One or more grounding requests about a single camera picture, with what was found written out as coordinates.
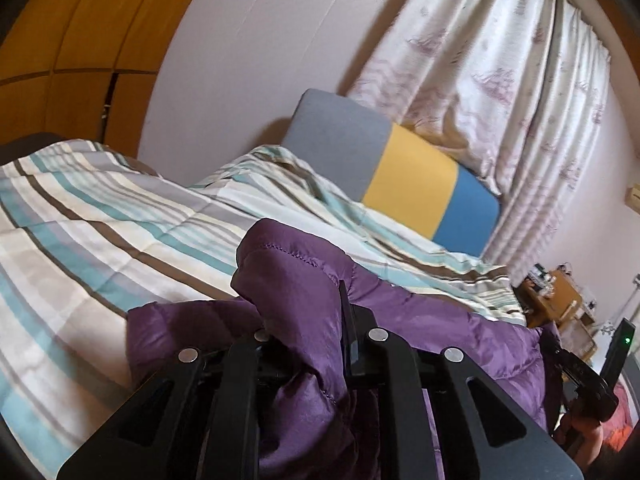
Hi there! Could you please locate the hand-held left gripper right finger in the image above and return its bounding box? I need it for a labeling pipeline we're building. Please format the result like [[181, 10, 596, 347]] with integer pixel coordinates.
[[337, 280, 583, 480]]

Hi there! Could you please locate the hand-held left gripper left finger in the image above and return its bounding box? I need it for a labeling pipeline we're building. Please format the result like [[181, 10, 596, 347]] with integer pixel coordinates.
[[57, 327, 271, 480]]

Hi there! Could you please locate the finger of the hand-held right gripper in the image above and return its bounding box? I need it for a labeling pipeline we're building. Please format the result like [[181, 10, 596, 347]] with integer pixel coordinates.
[[544, 337, 603, 403]]

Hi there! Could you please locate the purple down jacket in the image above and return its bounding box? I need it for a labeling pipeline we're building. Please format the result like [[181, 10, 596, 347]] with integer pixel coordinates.
[[126, 218, 563, 480]]

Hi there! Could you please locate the person's right hand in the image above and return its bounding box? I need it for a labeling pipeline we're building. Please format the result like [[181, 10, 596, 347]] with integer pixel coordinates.
[[567, 412, 607, 463]]

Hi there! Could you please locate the pink cloth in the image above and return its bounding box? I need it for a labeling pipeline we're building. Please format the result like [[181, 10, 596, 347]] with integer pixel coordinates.
[[600, 380, 640, 456]]

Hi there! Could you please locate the wooden side desk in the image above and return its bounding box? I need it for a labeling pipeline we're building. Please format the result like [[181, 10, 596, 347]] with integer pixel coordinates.
[[517, 262, 583, 331]]

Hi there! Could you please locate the grey yellow blue headboard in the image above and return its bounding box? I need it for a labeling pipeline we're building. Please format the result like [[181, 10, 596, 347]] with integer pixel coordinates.
[[282, 88, 501, 259]]

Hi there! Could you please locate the striped bed cover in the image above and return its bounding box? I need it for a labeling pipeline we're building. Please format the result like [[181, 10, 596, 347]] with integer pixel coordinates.
[[0, 140, 528, 466]]

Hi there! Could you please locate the white printed curtain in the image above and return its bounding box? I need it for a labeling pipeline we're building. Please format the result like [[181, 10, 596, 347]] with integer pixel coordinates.
[[347, 0, 613, 291]]

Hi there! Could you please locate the wooden wardrobe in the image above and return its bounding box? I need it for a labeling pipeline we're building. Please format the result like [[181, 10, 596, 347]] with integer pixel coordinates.
[[0, 0, 216, 146]]

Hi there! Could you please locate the dark bed frame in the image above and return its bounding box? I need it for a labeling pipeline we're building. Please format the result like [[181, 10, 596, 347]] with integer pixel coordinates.
[[0, 132, 66, 163]]

